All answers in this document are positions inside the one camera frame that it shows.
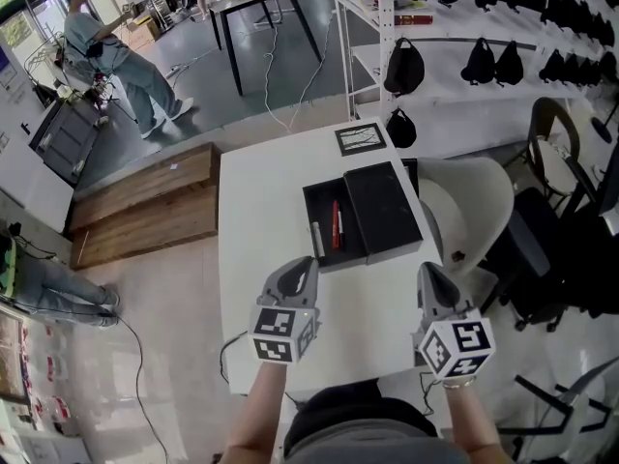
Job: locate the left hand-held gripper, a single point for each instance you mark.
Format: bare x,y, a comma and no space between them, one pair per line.
280,334

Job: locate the green bag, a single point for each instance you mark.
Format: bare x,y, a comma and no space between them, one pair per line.
8,269

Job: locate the beige shell chair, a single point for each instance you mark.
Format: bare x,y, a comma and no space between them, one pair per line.
474,196

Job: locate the person's right forearm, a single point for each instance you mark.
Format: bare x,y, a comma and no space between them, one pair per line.
471,423

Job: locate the black-framed chair white cushion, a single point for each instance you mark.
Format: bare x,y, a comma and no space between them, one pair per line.
553,167

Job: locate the black office chair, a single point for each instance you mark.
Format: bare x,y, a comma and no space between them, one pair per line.
541,259

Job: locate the person's black trousers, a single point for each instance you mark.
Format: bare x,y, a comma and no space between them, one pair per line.
353,409

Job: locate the white cabinet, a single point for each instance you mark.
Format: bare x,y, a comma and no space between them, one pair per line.
34,186

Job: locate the red book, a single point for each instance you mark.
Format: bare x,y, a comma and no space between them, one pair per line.
413,20

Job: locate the grey marker pen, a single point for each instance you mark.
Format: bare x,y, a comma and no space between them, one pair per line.
317,240

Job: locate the black pen white label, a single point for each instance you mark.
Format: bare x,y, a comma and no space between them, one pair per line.
340,230

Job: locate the red marker pen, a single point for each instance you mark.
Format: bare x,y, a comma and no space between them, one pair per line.
334,223

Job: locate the white metal shelf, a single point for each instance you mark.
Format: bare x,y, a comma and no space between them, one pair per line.
387,17

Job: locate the grey drawer cabinet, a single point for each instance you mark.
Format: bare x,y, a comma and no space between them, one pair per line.
67,138

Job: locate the wooden step platform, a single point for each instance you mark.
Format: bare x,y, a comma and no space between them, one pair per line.
145,211

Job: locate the black picture frame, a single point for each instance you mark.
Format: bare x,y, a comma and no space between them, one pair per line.
360,139

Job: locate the rows of black bags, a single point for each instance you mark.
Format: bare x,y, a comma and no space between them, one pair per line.
403,68

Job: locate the black storage box with lid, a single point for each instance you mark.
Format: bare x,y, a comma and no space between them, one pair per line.
382,211

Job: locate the person's left forearm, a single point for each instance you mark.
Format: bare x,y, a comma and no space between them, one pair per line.
258,404

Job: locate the person's grey shirt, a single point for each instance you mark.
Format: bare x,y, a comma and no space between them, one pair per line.
367,448

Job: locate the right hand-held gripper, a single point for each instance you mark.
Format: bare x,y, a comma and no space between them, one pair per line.
457,348

